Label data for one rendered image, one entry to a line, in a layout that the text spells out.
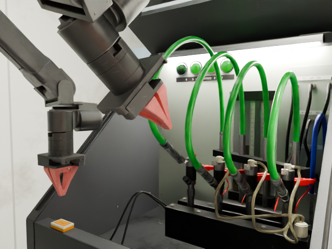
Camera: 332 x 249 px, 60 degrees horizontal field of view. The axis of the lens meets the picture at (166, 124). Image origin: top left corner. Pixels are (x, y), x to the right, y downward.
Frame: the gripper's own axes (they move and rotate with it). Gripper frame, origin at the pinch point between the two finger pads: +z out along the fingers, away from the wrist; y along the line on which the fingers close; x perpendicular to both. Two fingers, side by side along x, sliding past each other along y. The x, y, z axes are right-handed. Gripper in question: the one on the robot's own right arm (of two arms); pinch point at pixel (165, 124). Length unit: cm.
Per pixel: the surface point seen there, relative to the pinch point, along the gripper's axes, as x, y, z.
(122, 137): 51, 10, 23
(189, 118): 7.1, 8.6, 8.6
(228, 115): -0.2, 11.2, 10.3
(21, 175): 204, -18, 55
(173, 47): 16.4, 22.7, 0.6
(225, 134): -0.1, 8.1, 12.0
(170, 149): 15.9, 4.9, 15.9
